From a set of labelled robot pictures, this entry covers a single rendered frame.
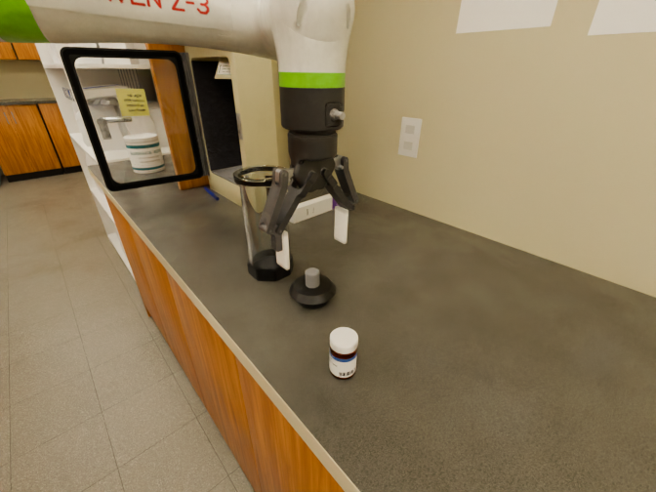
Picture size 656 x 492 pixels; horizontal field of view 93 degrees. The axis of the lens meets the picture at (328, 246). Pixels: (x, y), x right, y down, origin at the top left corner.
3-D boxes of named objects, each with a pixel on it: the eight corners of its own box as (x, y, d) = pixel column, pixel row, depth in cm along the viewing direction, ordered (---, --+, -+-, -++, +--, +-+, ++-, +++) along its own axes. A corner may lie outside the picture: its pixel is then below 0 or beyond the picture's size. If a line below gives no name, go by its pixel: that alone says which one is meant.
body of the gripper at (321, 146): (306, 136, 42) (307, 201, 46) (349, 130, 47) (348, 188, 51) (274, 129, 47) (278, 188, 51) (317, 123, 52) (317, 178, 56)
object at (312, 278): (315, 279, 68) (315, 253, 65) (345, 300, 62) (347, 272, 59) (280, 297, 63) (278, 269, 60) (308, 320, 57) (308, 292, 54)
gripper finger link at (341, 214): (334, 206, 59) (337, 205, 59) (333, 238, 62) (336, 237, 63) (346, 211, 57) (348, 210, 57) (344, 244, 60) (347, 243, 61)
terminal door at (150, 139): (204, 177, 116) (181, 50, 97) (107, 192, 101) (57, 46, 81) (204, 177, 117) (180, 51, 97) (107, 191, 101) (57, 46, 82)
